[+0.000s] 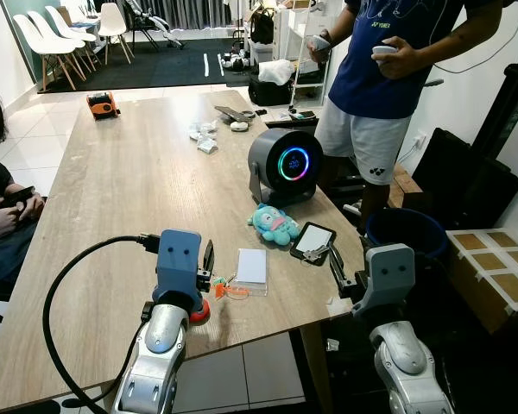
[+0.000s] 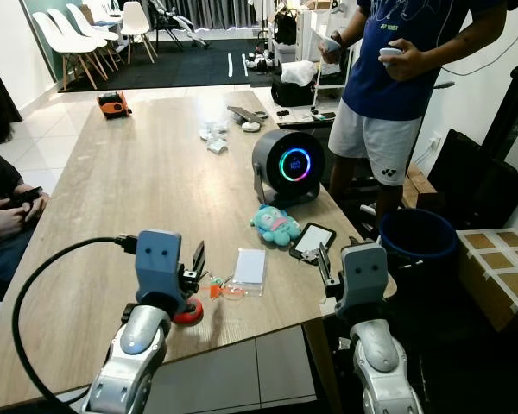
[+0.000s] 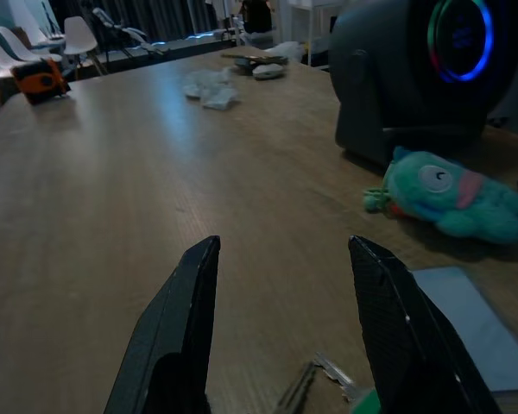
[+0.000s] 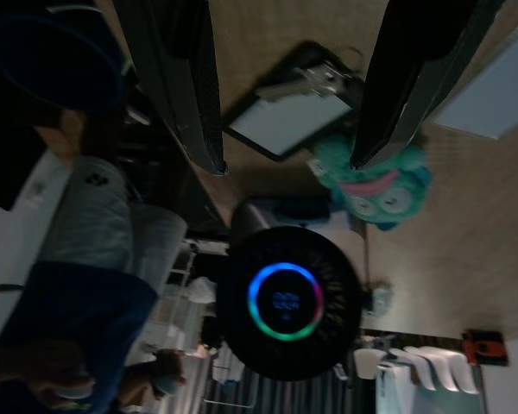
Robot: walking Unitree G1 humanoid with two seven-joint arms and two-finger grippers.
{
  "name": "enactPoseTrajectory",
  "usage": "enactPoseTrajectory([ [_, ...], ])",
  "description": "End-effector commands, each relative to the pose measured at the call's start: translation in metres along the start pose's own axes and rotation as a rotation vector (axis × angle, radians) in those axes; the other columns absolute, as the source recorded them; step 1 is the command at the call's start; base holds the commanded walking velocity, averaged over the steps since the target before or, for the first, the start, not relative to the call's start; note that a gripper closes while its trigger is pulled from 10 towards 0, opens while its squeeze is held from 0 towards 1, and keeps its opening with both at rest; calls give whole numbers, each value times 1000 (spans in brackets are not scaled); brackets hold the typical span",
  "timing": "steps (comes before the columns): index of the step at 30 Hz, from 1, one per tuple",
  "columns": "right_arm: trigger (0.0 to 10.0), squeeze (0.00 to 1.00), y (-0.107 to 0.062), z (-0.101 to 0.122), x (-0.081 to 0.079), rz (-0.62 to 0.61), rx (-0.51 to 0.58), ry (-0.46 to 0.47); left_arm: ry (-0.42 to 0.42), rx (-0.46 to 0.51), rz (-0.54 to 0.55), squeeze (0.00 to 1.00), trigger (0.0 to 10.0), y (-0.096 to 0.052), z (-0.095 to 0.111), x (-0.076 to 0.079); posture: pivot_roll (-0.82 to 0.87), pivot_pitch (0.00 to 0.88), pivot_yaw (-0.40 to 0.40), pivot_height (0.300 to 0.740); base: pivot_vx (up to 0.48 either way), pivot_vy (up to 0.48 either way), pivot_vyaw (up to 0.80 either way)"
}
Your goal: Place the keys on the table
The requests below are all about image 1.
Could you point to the white shelf unit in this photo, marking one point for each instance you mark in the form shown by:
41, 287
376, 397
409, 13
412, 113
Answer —
285, 30

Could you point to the black duffel bag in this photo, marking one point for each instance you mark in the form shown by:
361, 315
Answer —
269, 92

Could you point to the crumpled white packet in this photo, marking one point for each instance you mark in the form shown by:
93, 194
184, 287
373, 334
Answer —
203, 130

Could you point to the white plastic bag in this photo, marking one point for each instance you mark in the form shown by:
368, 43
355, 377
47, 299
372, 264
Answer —
276, 71

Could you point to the white chair wooden legs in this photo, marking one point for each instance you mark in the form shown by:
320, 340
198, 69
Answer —
56, 30
69, 19
36, 39
112, 19

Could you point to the teal plush toy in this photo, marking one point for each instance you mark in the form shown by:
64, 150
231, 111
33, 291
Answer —
272, 224

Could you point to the clear white card holder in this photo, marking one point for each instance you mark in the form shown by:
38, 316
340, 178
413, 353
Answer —
252, 266

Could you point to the dark rug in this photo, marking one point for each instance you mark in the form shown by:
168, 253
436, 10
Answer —
164, 65

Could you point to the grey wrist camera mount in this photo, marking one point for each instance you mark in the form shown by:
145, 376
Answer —
178, 263
390, 276

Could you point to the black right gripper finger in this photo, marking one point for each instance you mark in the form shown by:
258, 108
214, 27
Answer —
333, 261
341, 276

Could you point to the dark remote control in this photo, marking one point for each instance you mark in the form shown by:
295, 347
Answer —
304, 114

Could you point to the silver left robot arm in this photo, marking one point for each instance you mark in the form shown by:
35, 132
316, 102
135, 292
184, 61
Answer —
160, 354

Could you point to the black smartphone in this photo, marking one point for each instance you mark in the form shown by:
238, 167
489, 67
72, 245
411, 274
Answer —
17, 195

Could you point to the white earbuds case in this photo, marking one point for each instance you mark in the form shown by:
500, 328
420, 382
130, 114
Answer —
239, 126

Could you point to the large black case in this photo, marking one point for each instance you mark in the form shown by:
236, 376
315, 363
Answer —
462, 181

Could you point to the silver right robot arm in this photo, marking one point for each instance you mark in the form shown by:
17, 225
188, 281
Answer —
406, 362

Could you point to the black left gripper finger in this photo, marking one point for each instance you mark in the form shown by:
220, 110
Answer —
205, 257
211, 257

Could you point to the black backpack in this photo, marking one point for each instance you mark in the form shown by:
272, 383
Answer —
261, 26

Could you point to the black stand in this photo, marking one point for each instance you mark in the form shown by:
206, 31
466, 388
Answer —
505, 108

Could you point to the wooden table leg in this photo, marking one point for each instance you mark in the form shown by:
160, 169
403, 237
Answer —
315, 366

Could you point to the white wall socket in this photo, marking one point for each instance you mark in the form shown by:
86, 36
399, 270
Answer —
419, 140

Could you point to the black card case with keys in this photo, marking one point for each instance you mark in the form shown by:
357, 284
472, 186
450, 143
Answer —
313, 239

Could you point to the orange black tape measure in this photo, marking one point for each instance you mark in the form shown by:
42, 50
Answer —
102, 105

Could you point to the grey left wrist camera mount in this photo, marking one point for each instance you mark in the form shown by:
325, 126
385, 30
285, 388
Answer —
178, 263

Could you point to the small white packet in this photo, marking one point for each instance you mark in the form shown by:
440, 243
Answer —
207, 147

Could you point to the white hand controller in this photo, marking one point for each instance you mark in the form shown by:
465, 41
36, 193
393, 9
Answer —
320, 42
385, 51

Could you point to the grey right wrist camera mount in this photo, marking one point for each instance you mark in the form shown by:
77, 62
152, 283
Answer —
390, 276

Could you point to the person in navy shirt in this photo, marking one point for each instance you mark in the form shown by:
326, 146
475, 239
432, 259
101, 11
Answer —
371, 82

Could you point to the dark blue bucket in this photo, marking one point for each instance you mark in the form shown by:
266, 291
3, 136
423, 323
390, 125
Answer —
406, 231

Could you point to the cardboard box brown panels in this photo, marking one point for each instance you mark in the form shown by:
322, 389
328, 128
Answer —
496, 276

